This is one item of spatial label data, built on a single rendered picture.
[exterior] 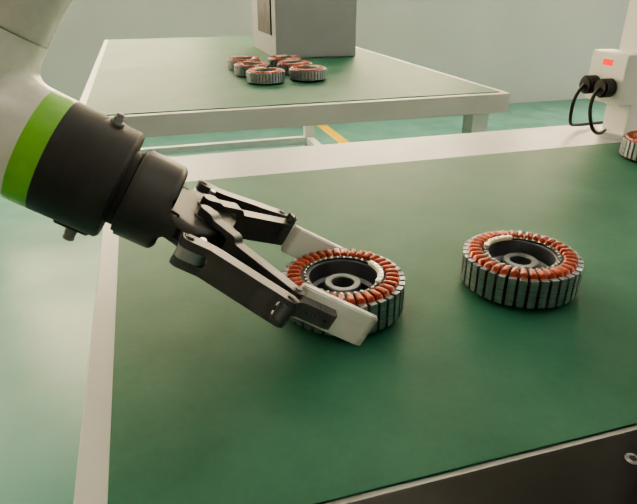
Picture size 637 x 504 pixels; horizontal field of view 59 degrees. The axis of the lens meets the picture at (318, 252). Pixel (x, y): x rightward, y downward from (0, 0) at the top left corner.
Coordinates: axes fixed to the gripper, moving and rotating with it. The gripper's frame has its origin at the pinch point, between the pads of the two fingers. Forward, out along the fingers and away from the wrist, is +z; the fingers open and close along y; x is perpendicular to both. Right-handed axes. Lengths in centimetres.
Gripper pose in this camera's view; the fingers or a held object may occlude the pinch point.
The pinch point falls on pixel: (339, 287)
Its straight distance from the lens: 51.7
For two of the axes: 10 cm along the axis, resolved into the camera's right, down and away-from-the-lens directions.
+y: 1.0, 4.3, -9.0
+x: 5.0, -8.0, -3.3
